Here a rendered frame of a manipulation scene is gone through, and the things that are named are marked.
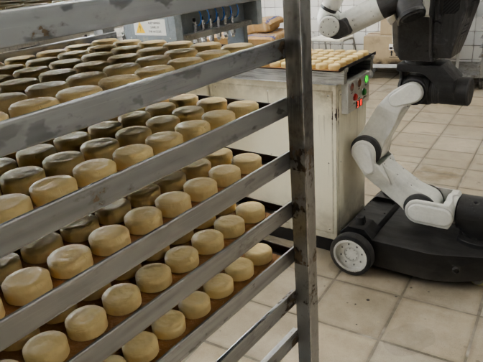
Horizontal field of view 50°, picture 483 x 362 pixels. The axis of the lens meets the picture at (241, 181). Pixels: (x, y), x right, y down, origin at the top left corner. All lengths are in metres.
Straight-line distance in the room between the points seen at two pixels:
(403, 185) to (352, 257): 0.39
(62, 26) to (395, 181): 2.03
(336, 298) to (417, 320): 0.34
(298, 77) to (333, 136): 1.54
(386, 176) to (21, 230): 2.03
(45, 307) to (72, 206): 0.11
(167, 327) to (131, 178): 0.27
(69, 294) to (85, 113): 0.19
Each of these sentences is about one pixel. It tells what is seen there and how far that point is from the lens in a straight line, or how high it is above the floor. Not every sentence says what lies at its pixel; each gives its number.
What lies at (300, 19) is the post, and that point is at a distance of 0.78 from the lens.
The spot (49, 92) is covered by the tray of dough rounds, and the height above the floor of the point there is 1.24.
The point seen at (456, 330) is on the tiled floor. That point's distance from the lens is 2.20.
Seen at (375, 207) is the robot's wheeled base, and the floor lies 0.19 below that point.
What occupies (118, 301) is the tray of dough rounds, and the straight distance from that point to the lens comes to 0.70.
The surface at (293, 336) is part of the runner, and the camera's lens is 1.02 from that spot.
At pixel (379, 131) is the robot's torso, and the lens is 2.37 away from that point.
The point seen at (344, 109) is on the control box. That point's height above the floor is 0.72.
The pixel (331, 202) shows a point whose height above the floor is 0.28.
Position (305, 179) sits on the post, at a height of 1.02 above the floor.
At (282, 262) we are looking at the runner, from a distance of 0.90.
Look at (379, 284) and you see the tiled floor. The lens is 2.40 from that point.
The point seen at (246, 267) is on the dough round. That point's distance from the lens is 0.89.
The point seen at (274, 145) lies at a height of 0.53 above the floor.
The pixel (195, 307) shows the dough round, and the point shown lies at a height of 0.88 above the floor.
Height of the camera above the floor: 1.36
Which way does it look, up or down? 23 degrees down
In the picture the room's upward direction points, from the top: 5 degrees counter-clockwise
